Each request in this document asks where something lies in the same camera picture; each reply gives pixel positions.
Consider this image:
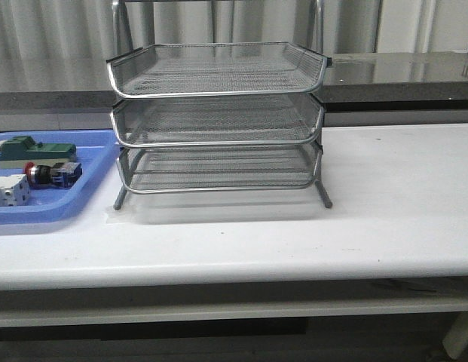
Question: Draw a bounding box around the silver mesh tray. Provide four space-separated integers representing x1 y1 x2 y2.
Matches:
117 144 322 194
110 93 325 148
106 41 332 99

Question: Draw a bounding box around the red emergency stop button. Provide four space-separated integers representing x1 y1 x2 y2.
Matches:
23 161 82 189

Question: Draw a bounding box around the blue plastic tray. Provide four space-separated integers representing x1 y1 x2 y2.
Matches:
0 130 119 225

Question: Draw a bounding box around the green and beige electrical module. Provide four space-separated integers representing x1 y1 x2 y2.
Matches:
0 136 77 169

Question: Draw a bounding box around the white circuit breaker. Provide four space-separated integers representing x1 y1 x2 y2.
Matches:
0 174 31 207

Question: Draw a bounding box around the grey stone counter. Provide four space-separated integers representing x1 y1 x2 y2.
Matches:
0 52 468 112

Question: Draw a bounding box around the white curtain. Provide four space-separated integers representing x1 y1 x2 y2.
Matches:
0 0 468 93

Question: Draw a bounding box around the silver rack frame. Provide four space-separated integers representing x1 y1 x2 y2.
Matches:
111 0 333 211

